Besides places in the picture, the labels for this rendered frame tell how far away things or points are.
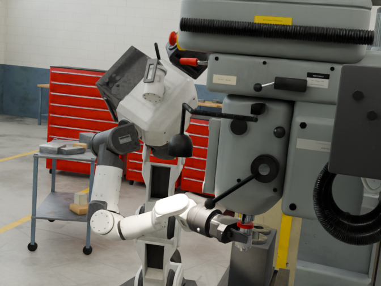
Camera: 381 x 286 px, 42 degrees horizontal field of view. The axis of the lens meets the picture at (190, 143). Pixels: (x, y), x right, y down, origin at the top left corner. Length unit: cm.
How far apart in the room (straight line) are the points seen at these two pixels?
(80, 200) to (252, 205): 330
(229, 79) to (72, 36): 1073
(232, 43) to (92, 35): 1049
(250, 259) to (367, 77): 88
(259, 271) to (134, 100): 71
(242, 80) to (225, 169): 24
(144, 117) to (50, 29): 1058
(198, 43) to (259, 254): 74
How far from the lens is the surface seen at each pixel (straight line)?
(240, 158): 130
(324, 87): 124
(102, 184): 166
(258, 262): 169
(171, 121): 173
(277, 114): 127
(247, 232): 142
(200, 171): 619
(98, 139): 173
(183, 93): 175
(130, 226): 160
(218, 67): 127
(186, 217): 154
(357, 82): 99
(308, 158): 125
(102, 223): 162
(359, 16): 124
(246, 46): 125
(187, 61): 151
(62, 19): 1207
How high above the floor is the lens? 171
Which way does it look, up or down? 9 degrees down
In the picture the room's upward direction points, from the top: 5 degrees clockwise
